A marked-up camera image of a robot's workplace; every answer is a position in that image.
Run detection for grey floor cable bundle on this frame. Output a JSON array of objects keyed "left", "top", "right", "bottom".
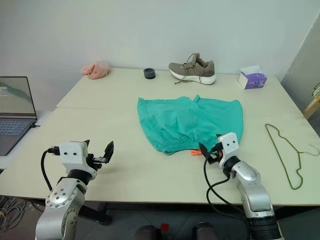
[{"left": 0, "top": 196, "right": 45, "bottom": 232}]

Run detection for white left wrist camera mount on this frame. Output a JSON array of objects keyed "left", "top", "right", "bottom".
[{"left": 59, "top": 141, "right": 89, "bottom": 173}]

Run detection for grey open laptop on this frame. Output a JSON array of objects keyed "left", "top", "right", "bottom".
[{"left": 0, "top": 76, "right": 38, "bottom": 157}]

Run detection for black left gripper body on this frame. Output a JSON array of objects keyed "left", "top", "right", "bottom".
[{"left": 86, "top": 153, "right": 109, "bottom": 173}]

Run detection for taupe sneaker with white sole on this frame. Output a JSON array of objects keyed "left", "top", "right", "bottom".
[{"left": 168, "top": 52, "right": 217, "bottom": 86}]

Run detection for green shorts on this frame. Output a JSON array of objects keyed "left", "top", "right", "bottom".
[{"left": 136, "top": 94, "right": 245, "bottom": 156}]

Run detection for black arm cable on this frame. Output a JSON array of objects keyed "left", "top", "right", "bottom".
[
  {"left": 40, "top": 147, "right": 61, "bottom": 192},
  {"left": 202, "top": 146, "right": 252, "bottom": 240}
]

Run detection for purple white tissue box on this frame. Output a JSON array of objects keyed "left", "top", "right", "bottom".
[{"left": 237, "top": 64, "right": 268, "bottom": 91}]

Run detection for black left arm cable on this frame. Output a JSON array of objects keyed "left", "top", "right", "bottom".
[{"left": 40, "top": 147, "right": 61, "bottom": 192}]

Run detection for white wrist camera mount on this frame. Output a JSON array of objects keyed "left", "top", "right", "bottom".
[
  {"left": 216, "top": 132, "right": 239, "bottom": 170},
  {"left": 59, "top": 141, "right": 89, "bottom": 173}
]

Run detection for wooden hanger rack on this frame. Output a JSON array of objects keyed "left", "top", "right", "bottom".
[{"left": 303, "top": 94, "right": 320, "bottom": 120}]

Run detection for pink crumpled cloth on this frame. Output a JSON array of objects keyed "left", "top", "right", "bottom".
[{"left": 80, "top": 60, "right": 112, "bottom": 81}]

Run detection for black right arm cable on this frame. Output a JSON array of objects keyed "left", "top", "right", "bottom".
[{"left": 202, "top": 146, "right": 252, "bottom": 240}]

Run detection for olive green wire hanger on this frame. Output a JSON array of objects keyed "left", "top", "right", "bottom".
[{"left": 264, "top": 123, "right": 320, "bottom": 191}]

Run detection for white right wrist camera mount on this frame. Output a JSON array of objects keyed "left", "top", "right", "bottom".
[{"left": 216, "top": 132, "right": 239, "bottom": 170}]

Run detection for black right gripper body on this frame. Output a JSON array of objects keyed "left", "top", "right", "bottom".
[{"left": 206, "top": 141, "right": 224, "bottom": 166}]

